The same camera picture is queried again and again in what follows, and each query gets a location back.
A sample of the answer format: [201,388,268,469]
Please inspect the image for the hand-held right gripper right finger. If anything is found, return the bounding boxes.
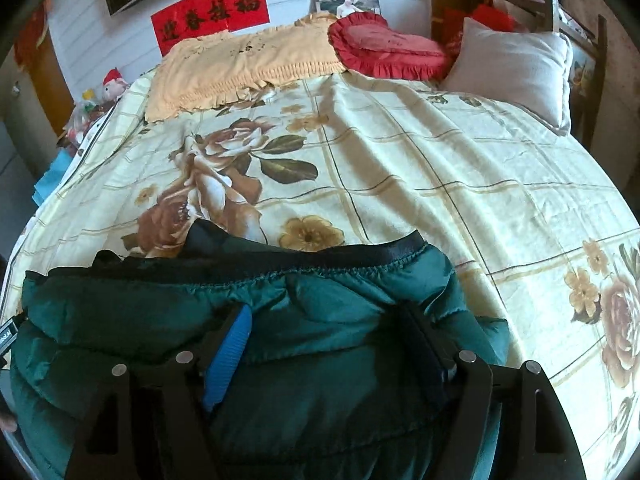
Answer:
[400,305,586,480]

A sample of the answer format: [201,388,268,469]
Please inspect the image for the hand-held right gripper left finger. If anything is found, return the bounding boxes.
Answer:
[65,305,253,480]

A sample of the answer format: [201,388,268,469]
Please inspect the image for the teal puffer jacket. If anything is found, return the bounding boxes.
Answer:
[10,220,511,480]

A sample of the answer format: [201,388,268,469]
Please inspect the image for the red clothes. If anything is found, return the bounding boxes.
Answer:
[440,4,516,33]

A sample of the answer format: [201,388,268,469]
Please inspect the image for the blue cloth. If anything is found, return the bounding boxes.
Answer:
[32,152,73,196]

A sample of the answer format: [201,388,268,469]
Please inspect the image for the floral checked bed sheet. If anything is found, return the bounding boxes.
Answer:
[0,67,640,480]

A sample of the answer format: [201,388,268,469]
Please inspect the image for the bag of small toys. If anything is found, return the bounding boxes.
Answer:
[65,100,108,146]

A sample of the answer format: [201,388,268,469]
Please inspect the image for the wooden door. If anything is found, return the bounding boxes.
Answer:
[15,10,76,136]

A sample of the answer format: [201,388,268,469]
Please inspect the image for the plush toy with red hat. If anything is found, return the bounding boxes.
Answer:
[100,67,131,103]

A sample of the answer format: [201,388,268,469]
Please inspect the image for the white pillow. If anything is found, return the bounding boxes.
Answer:
[440,17,573,136]

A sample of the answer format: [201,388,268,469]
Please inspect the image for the yellow frilled pillow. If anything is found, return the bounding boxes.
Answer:
[145,12,351,123]

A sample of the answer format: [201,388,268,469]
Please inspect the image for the red heart-shaped pillow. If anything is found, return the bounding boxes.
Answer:
[327,12,461,81]

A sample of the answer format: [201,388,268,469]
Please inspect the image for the red hanging decoration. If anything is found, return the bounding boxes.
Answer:
[15,0,53,61]

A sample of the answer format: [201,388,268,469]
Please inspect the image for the wooden chair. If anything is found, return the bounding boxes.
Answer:
[545,0,608,156]

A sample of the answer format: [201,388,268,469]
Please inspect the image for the framed photo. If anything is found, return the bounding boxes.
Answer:
[311,0,383,18]

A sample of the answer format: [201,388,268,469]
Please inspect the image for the red wall banner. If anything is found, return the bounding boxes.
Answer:
[151,0,271,58]

